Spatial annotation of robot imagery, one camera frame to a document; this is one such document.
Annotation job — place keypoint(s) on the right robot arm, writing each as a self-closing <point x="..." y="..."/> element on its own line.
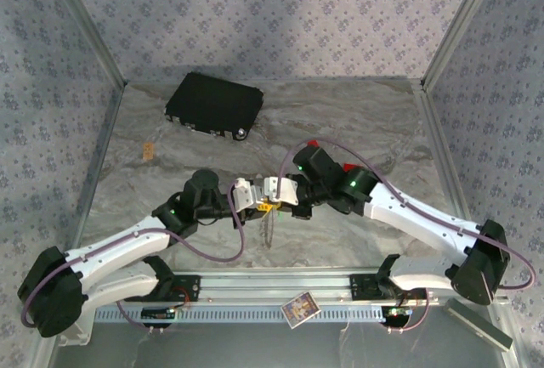
<point x="425" y="219"/>

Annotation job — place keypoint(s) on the aluminium frame post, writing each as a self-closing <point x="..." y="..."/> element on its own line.
<point x="461" y="24"/>
<point x="85" y="24"/>

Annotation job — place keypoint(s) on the red studded toy brick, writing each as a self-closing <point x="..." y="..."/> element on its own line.
<point x="313" y="143"/>

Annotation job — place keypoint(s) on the small circuit board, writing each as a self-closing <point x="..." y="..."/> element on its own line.
<point x="397" y="312"/>
<point x="158" y="313"/>

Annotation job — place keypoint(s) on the red plain block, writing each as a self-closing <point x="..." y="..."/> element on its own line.
<point x="349" y="167"/>

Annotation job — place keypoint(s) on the black case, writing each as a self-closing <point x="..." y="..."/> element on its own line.
<point x="214" y="102"/>

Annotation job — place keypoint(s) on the aluminium side rail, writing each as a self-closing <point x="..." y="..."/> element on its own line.
<point x="442" y="151"/>
<point x="100" y="151"/>

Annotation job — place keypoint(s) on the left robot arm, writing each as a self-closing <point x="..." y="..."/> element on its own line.
<point x="119" y="240"/>

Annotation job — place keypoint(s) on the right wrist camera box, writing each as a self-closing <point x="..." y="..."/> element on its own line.
<point x="287" y="191"/>

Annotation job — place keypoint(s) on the colourful picture card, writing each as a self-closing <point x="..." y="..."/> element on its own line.
<point x="300" y="310"/>

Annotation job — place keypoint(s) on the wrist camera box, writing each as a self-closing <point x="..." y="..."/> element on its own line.
<point x="287" y="191"/>
<point x="243" y="194"/>

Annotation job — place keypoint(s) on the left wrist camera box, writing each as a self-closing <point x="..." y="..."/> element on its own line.
<point x="243" y="194"/>

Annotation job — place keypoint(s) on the small orange sticker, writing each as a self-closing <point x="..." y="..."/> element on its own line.
<point x="148" y="151"/>

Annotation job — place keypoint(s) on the white plastic bracket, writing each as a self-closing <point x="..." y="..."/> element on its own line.
<point x="78" y="334"/>

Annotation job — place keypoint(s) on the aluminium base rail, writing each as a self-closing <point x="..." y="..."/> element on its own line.
<point x="272" y="285"/>

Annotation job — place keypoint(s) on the grey metal bar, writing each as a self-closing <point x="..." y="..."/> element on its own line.
<point x="476" y="323"/>

